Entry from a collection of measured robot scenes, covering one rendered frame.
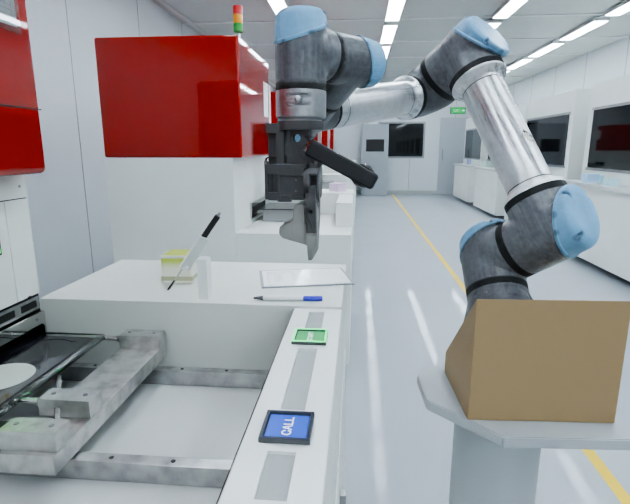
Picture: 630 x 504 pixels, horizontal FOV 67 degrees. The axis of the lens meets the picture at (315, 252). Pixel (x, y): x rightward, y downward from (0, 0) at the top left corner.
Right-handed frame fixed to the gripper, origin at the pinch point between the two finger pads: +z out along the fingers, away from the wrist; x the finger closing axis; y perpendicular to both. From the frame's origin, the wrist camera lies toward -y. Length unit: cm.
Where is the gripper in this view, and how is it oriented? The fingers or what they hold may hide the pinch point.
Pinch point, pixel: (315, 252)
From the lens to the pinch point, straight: 75.0
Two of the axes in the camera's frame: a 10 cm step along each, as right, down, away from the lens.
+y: -10.0, -0.2, 0.9
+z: 0.0, 9.8, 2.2
